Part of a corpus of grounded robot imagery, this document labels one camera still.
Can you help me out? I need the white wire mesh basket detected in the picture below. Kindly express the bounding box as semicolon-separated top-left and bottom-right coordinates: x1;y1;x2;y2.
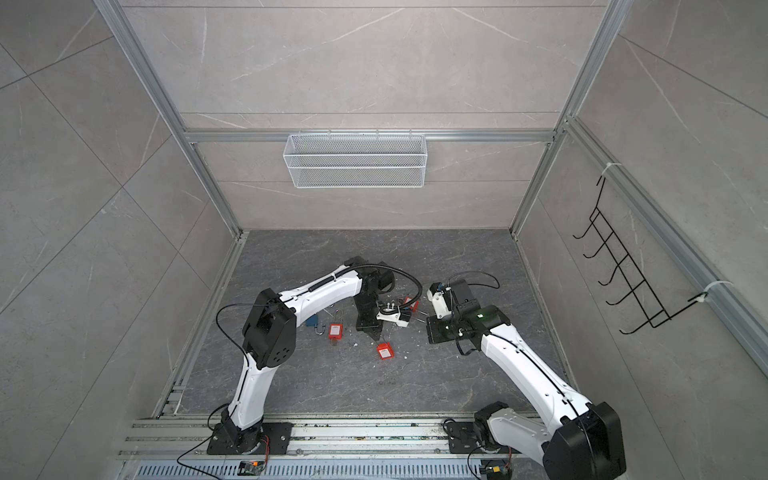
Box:
283;133;428;189

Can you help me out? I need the metal base rail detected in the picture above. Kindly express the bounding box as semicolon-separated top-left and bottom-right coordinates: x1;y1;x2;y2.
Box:
119;413;619;480

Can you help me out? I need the red safety padlock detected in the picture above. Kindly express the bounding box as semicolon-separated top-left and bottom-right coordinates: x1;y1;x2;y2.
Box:
377;342;394;360
327;315;344;342
403;297;419;312

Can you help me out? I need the blue padlock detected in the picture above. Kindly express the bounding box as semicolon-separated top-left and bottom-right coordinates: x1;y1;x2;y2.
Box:
304;314;319;328

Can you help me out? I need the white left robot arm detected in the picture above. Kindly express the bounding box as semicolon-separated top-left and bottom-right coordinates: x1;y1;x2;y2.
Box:
207;257;397;455

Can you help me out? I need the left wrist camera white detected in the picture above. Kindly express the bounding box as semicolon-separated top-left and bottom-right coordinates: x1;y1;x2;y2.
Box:
376;303;412;328

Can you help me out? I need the black wire hook rack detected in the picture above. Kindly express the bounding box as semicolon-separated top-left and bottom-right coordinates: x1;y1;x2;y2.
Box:
572;176;709;336

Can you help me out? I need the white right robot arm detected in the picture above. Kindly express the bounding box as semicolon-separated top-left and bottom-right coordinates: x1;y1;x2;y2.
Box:
427;279;627;479

